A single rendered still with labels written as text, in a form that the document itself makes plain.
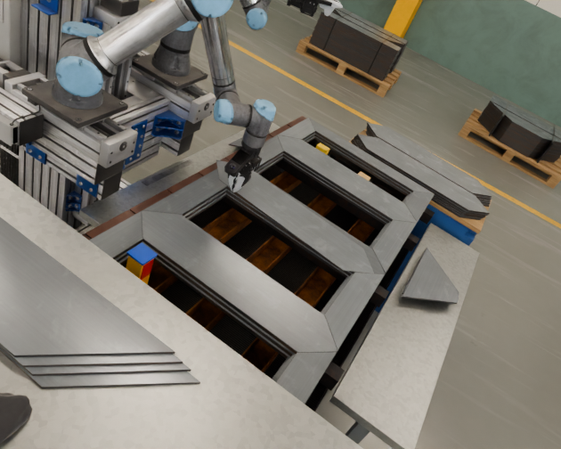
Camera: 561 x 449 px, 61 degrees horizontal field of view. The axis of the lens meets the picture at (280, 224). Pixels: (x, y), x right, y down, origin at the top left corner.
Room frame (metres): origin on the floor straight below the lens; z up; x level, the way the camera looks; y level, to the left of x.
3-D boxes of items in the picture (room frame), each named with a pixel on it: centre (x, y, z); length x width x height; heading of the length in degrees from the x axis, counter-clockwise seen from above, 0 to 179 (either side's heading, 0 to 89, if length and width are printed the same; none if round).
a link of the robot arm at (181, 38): (1.77, 0.66, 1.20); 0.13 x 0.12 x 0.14; 15
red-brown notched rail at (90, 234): (1.56, 0.33, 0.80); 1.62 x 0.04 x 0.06; 165
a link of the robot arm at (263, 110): (1.45, 0.21, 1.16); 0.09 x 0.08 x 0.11; 121
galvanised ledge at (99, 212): (1.79, 0.39, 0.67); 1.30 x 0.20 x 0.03; 165
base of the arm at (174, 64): (1.76, 0.66, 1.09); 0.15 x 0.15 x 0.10
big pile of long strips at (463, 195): (2.38, -0.56, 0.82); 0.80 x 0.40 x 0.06; 75
